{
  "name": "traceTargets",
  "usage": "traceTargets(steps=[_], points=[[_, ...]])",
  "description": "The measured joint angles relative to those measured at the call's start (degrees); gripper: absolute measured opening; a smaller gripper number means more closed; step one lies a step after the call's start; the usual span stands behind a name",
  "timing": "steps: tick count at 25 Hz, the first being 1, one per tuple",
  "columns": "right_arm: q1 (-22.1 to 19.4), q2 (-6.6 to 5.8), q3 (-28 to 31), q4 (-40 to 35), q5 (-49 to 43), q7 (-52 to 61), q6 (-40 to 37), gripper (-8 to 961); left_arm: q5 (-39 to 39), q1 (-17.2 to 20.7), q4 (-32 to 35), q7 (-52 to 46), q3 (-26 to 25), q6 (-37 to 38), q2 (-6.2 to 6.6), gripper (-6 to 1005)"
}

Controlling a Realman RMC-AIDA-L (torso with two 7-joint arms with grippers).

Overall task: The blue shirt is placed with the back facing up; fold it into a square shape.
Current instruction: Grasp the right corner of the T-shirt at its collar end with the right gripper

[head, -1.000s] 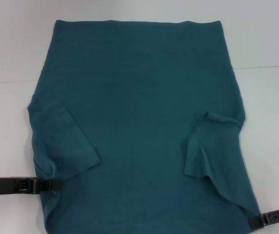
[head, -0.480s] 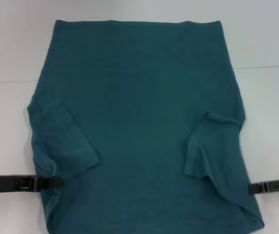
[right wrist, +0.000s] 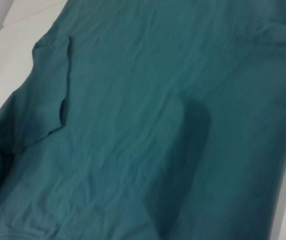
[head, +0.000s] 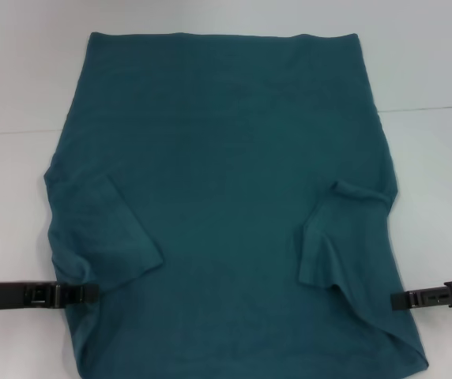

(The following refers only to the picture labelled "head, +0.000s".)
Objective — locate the blue teal shirt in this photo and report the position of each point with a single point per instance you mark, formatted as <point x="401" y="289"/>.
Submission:
<point x="226" y="158"/>

